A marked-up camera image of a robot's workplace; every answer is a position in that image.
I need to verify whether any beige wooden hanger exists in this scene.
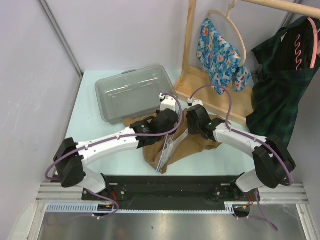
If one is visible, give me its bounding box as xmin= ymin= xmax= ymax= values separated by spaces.
xmin=206 ymin=0 xmax=247 ymax=68

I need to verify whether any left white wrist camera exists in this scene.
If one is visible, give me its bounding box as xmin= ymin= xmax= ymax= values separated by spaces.
xmin=159 ymin=93 xmax=176 ymax=112

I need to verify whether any blue floral skirt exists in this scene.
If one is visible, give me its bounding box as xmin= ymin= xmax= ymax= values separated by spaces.
xmin=196 ymin=18 xmax=251 ymax=93

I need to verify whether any tan garment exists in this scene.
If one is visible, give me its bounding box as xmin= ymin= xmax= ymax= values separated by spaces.
xmin=122 ymin=109 xmax=221 ymax=173

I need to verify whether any green plaid garment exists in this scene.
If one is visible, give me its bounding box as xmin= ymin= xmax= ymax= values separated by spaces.
xmin=246 ymin=16 xmax=320 ymax=145

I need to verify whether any clear plastic tray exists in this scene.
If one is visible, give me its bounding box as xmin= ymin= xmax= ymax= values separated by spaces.
xmin=95 ymin=65 xmax=177 ymax=124

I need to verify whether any pink plastic hanger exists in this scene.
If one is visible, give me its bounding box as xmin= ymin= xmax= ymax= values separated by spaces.
xmin=294 ymin=17 xmax=319 ymax=70

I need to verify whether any wooden clothes rack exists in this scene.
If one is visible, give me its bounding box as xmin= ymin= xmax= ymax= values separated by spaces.
xmin=173 ymin=0 xmax=320 ymax=118

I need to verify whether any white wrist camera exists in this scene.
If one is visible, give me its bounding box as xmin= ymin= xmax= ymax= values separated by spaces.
xmin=187 ymin=98 xmax=203 ymax=107
xmin=159 ymin=93 xmax=176 ymax=112

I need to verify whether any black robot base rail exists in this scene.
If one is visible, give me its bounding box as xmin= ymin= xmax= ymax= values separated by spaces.
xmin=49 ymin=174 xmax=261 ymax=221

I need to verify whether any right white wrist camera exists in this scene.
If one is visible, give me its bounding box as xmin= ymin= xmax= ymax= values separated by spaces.
xmin=187 ymin=98 xmax=203 ymax=107

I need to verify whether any blue wire hanger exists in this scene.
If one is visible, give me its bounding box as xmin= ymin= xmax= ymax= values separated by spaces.
xmin=156 ymin=135 xmax=175 ymax=174

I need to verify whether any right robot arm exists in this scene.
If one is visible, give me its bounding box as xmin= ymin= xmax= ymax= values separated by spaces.
xmin=186 ymin=104 xmax=296 ymax=201

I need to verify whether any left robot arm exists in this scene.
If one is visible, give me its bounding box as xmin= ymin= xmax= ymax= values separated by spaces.
xmin=54 ymin=108 xmax=179 ymax=200

